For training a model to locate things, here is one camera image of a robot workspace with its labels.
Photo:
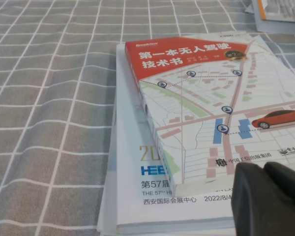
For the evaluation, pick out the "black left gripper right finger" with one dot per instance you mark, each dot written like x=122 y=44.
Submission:
x=278 y=193

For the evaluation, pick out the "grey checked tablecloth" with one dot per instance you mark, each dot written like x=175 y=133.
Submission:
x=57 y=95

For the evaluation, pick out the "grey-edged book under ROS book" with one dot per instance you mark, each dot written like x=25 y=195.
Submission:
x=269 y=26

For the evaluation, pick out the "red and white map book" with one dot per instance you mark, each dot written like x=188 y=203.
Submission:
x=213 y=101

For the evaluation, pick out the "orange and white ROS book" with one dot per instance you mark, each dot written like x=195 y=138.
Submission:
x=277 y=10

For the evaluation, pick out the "white exhibition booklet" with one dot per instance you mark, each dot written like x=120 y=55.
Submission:
x=145 y=204

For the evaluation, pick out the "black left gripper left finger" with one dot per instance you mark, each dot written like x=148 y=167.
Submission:
x=246 y=204

